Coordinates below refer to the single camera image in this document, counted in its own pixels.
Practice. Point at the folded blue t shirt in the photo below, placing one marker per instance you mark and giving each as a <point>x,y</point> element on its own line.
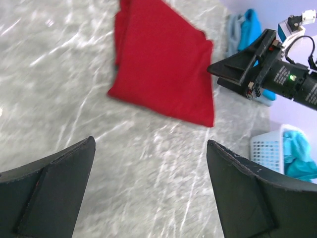
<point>250,31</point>

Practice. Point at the crumpled teal t shirt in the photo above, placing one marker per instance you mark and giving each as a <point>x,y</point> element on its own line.
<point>298,163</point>

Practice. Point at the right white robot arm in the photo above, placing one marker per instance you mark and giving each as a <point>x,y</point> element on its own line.
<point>312,101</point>

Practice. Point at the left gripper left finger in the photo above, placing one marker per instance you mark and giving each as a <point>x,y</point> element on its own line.
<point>42,199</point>

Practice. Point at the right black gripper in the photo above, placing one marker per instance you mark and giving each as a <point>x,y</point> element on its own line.
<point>260,66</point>

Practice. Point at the folded grey-blue t shirt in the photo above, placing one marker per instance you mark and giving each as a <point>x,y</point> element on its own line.
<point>233,33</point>

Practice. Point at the red t shirt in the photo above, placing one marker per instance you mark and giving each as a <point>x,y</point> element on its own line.
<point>162,62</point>

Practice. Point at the white plastic basket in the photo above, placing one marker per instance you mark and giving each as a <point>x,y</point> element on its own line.
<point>267,149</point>

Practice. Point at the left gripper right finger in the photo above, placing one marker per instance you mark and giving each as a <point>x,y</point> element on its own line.
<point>256,202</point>

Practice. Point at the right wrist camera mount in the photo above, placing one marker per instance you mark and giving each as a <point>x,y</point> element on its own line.
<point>293,27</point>

